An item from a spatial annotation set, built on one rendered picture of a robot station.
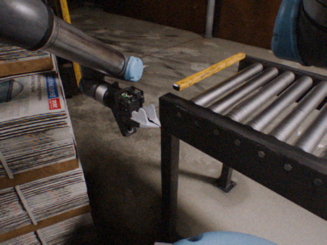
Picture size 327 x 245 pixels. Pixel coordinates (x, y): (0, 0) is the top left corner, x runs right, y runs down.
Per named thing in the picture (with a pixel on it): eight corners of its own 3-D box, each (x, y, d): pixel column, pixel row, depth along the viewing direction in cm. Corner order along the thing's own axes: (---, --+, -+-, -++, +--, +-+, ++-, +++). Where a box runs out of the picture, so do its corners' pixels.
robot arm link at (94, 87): (74, 74, 86) (79, 96, 91) (92, 84, 80) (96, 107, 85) (94, 68, 91) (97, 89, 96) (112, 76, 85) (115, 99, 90)
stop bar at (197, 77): (171, 88, 84) (171, 83, 83) (238, 56, 110) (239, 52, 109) (178, 91, 83) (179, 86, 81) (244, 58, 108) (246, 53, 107)
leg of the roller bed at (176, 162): (160, 240, 125) (158, 128, 86) (168, 232, 128) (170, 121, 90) (169, 248, 121) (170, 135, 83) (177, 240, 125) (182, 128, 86)
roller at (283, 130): (258, 150, 67) (260, 134, 64) (316, 91, 95) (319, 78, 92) (277, 157, 63) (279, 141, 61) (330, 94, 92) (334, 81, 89)
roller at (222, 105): (198, 121, 78) (199, 107, 75) (266, 75, 106) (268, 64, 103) (211, 127, 75) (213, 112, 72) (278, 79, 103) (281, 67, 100)
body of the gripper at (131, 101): (125, 100, 71) (100, 87, 77) (128, 125, 75) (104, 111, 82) (145, 91, 75) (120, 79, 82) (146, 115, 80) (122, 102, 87)
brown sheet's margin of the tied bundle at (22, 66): (4, 76, 84) (0, 63, 82) (10, 50, 106) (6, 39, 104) (54, 68, 90) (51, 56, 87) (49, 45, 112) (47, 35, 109)
